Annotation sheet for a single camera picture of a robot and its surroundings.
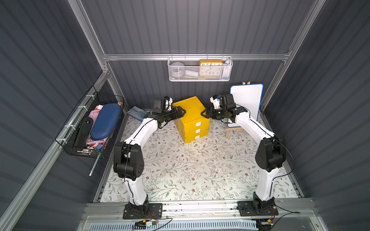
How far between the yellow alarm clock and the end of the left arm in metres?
0.28

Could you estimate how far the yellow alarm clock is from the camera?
884 millimetres

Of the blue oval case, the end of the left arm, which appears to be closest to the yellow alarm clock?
the end of the left arm

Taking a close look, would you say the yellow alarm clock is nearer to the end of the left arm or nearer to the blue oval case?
the end of the left arm

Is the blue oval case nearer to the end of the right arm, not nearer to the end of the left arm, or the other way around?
the end of the left arm

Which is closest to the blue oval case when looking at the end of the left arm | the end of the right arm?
the end of the left arm

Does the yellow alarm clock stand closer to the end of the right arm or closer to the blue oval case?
→ the end of the right arm

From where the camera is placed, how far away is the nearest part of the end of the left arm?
67cm
